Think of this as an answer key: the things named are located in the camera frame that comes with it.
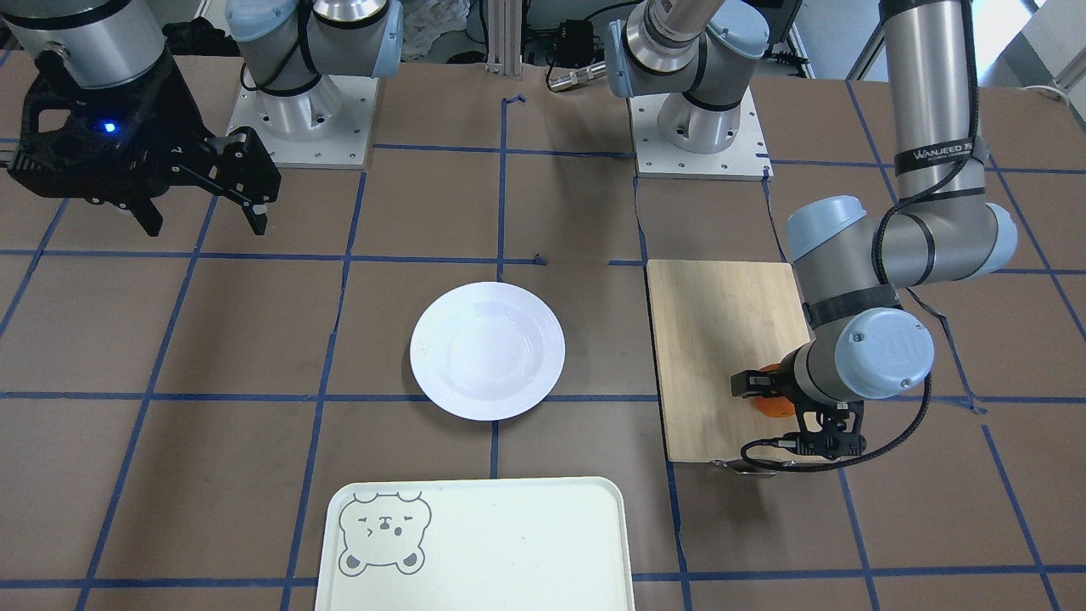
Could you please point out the bamboo cutting board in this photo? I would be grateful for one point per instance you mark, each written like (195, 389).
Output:
(710, 320)

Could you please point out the white round plate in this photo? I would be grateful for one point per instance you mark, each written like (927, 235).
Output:
(487, 351)

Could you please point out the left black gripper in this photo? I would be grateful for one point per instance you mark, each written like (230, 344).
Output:
(758, 383)

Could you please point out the orange mandarin fruit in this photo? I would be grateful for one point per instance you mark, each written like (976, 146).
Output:
(773, 400)

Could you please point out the cream bear-print tray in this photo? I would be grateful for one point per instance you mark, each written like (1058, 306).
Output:
(541, 543)

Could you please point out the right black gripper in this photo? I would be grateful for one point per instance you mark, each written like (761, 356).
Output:
(181, 129)

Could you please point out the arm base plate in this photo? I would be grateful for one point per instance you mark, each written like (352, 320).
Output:
(329, 127)
(674, 139)

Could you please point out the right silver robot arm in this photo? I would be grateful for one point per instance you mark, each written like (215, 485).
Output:
(287, 46)

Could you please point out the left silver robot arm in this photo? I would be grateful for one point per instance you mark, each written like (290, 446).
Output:
(814, 364)

